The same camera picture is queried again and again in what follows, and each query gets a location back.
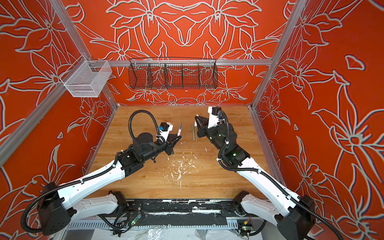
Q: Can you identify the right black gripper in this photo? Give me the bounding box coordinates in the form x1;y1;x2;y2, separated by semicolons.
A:
194;114;229;155

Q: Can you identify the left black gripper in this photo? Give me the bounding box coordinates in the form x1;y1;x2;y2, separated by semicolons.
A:
142;132;181;162

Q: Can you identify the pink pen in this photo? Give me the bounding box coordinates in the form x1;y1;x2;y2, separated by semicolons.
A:
178;122;183;136

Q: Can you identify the tan pen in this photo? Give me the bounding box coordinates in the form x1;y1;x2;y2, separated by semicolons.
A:
194;127;198;141

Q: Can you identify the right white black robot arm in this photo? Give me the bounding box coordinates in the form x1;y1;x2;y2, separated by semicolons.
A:
195;115;315;240

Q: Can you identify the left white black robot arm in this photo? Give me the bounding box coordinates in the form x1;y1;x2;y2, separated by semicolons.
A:
37;133;182;236

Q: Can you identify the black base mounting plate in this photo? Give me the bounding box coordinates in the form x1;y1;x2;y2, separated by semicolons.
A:
102;199;258;218

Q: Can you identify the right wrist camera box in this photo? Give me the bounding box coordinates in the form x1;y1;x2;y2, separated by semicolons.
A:
208;107;222;129

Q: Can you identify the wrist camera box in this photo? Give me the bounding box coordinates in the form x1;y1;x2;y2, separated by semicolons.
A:
208;107;222;129
157;122;173;144

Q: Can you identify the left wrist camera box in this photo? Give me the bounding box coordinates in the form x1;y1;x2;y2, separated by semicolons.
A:
157;122;173;144

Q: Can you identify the black wire mesh basket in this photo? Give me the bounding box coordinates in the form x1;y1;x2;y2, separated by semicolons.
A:
128;58;219;90

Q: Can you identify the grey slotted cable duct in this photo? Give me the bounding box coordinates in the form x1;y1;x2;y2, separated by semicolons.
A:
65;218;239;231

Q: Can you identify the white wire mesh basket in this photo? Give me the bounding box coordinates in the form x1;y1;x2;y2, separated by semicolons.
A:
60;60;112;98

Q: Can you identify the right black corrugated cable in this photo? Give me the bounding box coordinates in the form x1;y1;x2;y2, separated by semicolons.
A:
217;109;344;240

